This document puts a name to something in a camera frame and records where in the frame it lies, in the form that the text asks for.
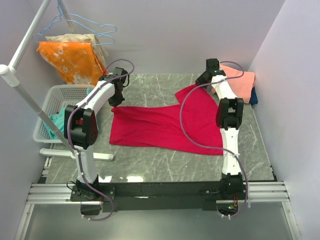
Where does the aluminium frame rail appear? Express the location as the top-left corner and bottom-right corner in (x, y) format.
(15, 181), (302, 240)

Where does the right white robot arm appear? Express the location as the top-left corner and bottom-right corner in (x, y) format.
(196, 58), (244, 178)

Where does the folded salmon t-shirt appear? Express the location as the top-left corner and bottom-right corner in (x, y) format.
(211, 64), (255, 104)

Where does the beige cloth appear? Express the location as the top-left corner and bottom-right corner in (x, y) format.
(45, 33), (109, 70)

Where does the orange tie-dye cloth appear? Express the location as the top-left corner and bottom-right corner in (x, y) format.
(37, 41), (106, 86)

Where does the white clothes rack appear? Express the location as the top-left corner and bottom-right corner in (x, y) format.
(0, 0), (124, 161)

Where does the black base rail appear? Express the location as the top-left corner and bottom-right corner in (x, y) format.
(69, 180), (250, 216)

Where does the teal t-shirt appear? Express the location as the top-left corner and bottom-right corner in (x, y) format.
(42, 85), (94, 134)

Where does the folded navy t-shirt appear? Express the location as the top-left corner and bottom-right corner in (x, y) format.
(245, 87), (259, 106)

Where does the white plastic laundry basket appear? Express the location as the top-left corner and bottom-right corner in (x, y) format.
(33, 84), (94, 144)

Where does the magenta t-shirt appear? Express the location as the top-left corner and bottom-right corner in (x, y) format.
(109, 85), (223, 156)

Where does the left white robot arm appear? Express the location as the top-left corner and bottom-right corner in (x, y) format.
(64, 67), (130, 201)

